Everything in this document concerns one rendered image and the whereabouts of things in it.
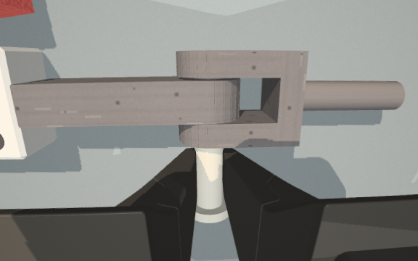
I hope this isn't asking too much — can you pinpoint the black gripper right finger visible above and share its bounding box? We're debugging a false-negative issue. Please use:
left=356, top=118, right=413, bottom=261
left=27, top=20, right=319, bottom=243
left=222, top=148, right=418, bottom=261

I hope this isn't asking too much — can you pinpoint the grey metal clevis fork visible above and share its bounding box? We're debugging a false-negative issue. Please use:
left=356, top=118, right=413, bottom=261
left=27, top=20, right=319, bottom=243
left=176, top=50, right=405, bottom=149

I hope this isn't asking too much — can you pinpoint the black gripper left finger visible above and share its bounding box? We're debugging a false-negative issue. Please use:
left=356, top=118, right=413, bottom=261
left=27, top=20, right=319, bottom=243
left=0, top=148, right=197, bottom=261

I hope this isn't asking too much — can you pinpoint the cream headed pin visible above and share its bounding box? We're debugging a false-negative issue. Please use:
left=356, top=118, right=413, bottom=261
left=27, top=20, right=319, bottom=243
left=194, top=147, right=228, bottom=223

